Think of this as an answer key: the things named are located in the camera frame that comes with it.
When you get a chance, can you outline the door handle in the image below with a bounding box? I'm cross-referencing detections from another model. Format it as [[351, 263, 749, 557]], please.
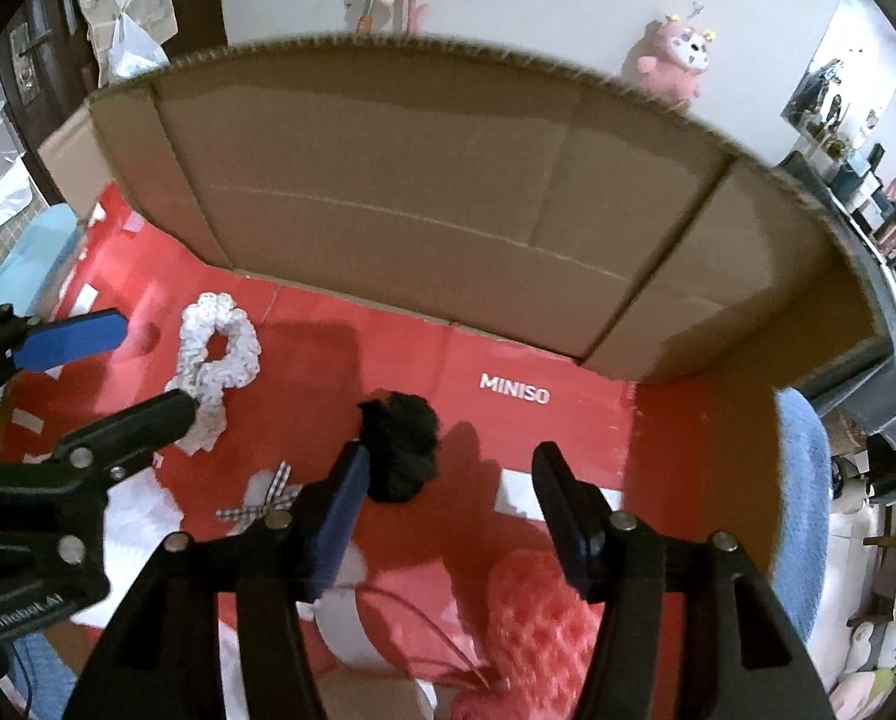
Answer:
[[13, 22, 47, 102]]

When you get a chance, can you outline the cream crochet scrunchie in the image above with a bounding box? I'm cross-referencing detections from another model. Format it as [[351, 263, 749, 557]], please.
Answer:
[[176, 292, 263, 456]]

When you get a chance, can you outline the light teal bedsheet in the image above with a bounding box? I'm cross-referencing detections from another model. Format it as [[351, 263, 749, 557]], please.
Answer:
[[0, 206, 81, 316]]

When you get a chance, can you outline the cardboard box with red lining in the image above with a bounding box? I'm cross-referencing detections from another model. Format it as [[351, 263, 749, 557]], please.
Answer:
[[0, 34, 888, 720]]

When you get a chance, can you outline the blue knitted blanket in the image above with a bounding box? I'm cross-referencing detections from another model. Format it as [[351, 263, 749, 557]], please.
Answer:
[[0, 386, 831, 720]]

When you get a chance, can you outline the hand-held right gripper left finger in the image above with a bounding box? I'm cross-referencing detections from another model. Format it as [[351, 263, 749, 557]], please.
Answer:
[[61, 442, 374, 720]]

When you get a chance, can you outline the pink plush toy with bell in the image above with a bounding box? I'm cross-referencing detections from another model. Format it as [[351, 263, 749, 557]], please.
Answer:
[[631, 4, 719, 110]]

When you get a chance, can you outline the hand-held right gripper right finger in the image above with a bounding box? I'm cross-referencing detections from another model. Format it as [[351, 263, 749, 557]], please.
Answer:
[[532, 442, 824, 720]]

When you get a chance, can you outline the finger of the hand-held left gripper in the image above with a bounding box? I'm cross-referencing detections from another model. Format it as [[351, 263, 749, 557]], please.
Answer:
[[0, 307, 130, 395], [50, 388, 197, 485]]

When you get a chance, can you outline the black sock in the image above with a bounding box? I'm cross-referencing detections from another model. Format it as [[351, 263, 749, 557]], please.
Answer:
[[358, 390, 441, 503]]

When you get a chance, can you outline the group of cosmetics bottles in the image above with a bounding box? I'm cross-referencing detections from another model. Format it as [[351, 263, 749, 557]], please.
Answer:
[[781, 56, 896, 316]]

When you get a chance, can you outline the red foam net sleeve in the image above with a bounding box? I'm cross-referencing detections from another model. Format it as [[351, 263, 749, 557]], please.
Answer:
[[451, 547, 606, 720]]

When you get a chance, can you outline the beige hanging organizer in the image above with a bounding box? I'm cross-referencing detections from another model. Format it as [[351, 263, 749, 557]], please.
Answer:
[[65, 0, 179, 83]]

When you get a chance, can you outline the white animal plush toy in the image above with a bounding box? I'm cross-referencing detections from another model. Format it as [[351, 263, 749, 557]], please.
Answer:
[[841, 619, 896, 680]]

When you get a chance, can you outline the white plastic bag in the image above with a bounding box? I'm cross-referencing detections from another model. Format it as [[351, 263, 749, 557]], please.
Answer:
[[106, 11, 171, 83]]

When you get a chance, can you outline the dark wooden door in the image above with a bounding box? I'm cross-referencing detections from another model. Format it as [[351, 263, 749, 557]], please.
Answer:
[[0, 0, 119, 203]]

